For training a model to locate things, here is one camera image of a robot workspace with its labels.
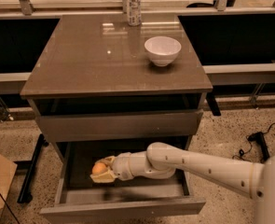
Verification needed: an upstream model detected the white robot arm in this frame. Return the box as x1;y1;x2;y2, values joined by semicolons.
90;142;275;224

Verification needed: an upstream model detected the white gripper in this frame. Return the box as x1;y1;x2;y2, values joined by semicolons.
90;153;131;183

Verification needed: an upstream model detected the black table leg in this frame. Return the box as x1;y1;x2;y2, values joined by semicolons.
247;132;269;162
16;133;48;203

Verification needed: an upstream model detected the black table leg left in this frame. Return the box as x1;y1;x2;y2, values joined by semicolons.
16;133;48;203

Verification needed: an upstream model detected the open grey middle drawer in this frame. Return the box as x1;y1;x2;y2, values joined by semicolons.
41;138;205;224

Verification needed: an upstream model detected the grey drawer cabinet with counter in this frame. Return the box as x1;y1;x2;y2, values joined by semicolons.
20;13;213;147

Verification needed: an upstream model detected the closed grey top drawer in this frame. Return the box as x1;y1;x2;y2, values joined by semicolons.
36;110;202;143

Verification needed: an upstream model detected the orange fruit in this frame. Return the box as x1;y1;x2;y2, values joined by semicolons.
92;162;107;175

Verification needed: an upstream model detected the clear plastic water bottle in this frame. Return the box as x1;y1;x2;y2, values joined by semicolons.
127;0;142;26

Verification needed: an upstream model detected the black table leg right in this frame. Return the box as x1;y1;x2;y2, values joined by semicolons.
247;132;269;162

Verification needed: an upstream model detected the white ceramic bowl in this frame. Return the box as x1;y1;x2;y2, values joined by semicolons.
144;36;182;67

